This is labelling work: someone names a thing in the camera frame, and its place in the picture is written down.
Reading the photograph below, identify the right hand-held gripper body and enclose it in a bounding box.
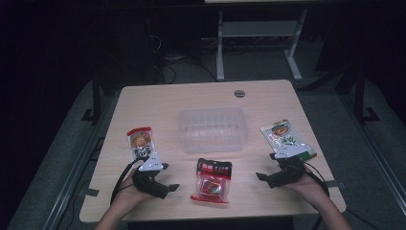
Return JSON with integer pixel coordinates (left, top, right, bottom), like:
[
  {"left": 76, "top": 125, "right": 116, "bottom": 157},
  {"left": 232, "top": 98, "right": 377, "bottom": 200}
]
[{"left": 267, "top": 144, "right": 312, "bottom": 189}]

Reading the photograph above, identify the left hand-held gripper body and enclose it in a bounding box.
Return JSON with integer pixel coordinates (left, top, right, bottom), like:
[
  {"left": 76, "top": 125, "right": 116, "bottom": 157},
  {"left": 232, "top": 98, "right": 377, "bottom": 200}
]
[{"left": 131, "top": 152, "right": 170, "bottom": 200}]

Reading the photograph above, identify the green and white snack packet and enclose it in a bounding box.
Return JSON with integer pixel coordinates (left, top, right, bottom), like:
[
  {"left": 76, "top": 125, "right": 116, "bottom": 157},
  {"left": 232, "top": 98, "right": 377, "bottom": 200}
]
[{"left": 259, "top": 119, "right": 318, "bottom": 161}]

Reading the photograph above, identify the orange snack packet red edge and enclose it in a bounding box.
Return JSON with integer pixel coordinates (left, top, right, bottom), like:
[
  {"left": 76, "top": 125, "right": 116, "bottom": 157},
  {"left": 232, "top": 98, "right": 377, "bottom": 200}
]
[{"left": 126, "top": 126, "right": 157, "bottom": 163}]

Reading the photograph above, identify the red and black snack packet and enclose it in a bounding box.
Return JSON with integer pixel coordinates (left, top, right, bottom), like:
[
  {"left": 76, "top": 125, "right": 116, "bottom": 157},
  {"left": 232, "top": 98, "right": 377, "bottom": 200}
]
[{"left": 190, "top": 157, "right": 233, "bottom": 204}]

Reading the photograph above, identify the clear plastic container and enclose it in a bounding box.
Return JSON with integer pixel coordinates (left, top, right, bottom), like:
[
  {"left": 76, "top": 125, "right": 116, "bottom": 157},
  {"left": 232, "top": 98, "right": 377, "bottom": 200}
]
[{"left": 177, "top": 106, "right": 249, "bottom": 154}]

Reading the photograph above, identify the person's left hand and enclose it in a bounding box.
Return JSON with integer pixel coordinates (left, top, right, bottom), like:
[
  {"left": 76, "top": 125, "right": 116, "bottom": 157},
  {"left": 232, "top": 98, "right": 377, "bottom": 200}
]
[{"left": 109, "top": 173, "right": 155, "bottom": 213}]

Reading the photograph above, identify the person's right hand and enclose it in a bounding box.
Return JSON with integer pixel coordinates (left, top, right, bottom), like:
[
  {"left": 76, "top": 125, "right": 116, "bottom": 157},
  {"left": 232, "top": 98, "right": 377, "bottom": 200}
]
[{"left": 284, "top": 165, "right": 330, "bottom": 210}]

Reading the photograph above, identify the grey tape strip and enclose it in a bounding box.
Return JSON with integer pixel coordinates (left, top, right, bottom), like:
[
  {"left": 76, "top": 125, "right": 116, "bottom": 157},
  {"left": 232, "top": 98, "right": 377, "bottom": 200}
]
[
  {"left": 78, "top": 187, "right": 101, "bottom": 197},
  {"left": 325, "top": 179, "right": 347, "bottom": 190}
]

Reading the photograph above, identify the black metal stand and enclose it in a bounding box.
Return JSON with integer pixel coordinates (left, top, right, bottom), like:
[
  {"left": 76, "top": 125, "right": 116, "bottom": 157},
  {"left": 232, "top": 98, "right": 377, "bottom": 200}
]
[
  {"left": 80, "top": 71, "right": 103, "bottom": 126},
  {"left": 351, "top": 65, "right": 381, "bottom": 126}
]

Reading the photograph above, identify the left hand-held gripper cable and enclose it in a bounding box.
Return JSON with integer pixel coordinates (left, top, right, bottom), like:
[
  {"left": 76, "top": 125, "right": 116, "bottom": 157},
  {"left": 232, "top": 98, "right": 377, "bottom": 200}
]
[{"left": 109, "top": 157, "right": 150, "bottom": 206}]

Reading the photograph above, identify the hand-held gripper cable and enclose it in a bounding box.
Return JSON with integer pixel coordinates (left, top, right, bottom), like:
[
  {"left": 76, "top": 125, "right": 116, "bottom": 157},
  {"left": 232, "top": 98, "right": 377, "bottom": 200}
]
[
  {"left": 302, "top": 161, "right": 330, "bottom": 230},
  {"left": 109, "top": 157, "right": 150, "bottom": 206}
]

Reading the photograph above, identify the right hand-held gripper cable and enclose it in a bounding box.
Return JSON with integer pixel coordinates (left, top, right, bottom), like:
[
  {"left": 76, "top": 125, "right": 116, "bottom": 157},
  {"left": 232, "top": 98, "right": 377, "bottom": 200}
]
[{"left": 302, "top": 161, "right": 330, "bottom": 230}]

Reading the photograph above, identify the grey metal floor rail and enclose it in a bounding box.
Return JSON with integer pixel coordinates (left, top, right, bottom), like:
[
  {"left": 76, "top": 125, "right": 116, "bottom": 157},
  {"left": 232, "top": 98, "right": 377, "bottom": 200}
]
[
  {"left": 41, "top": 95, "right": 120, "bottom": 230},
  {"left": 338, "top": 92, "right": 406, "bottom": 207}
]

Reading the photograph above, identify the black floor cable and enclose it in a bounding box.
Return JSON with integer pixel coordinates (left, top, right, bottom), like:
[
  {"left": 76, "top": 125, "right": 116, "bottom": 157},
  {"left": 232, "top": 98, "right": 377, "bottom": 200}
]
[{"left": 161, "top": 59, "right": 218, "bottom": 85}]

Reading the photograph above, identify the white metal desk frame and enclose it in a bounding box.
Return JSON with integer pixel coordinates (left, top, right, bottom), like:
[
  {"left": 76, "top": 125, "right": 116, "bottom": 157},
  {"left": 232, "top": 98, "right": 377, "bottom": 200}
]
[{"left": 215, "top": 9, "right": 309, "bottom": 81}]

